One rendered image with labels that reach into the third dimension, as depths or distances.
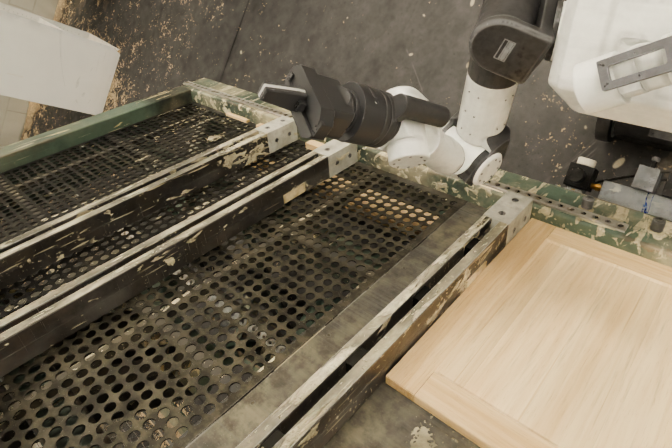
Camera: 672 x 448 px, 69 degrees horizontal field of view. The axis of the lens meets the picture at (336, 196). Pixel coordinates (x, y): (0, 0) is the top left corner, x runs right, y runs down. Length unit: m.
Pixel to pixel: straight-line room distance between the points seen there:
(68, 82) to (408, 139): 3.89
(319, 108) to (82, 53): 3.88
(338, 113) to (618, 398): 0.61
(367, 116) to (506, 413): 0.49
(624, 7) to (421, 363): 0.60
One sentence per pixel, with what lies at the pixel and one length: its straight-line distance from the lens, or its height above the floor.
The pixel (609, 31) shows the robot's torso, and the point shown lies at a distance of 0.79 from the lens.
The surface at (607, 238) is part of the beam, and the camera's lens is 1.20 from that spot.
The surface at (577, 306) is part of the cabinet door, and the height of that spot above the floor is 1.07.
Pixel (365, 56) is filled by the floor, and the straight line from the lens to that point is 2.67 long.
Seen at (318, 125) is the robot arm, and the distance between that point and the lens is 0.65.
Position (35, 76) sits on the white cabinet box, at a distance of 4.39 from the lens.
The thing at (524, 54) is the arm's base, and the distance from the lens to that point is 0.83.
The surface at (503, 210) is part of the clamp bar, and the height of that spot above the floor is 0.99.
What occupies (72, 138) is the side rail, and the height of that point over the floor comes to 1.30.
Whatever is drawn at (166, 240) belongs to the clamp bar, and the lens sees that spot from 1.15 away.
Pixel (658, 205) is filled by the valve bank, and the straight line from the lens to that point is 1.35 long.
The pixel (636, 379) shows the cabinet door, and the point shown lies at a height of 1.16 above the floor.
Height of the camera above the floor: 2.09
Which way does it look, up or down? 53 degrees down
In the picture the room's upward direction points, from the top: 82 degrees counter-clockwise
